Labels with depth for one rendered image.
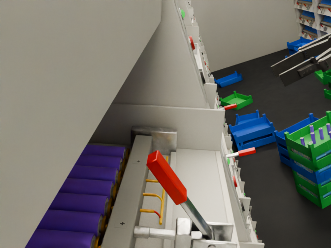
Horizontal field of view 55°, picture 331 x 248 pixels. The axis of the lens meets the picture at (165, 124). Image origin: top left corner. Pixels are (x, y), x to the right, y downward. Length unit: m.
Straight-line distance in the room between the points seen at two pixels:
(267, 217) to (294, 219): 0.14
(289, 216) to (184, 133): 1.59
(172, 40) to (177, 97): 0.06
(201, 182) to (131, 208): 0.10
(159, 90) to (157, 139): 0.05
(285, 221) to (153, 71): 1.62
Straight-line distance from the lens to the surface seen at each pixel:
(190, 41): 0.37
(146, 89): 0.35
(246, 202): 0.54
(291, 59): 0.82
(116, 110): 0.36
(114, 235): 0.22
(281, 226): 1.87
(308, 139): 1.90
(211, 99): 0.45
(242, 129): 2.68
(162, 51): 0.34
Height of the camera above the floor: 1.29
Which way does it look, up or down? 22 degrees down
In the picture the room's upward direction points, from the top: 21 degrees counter-clockwise
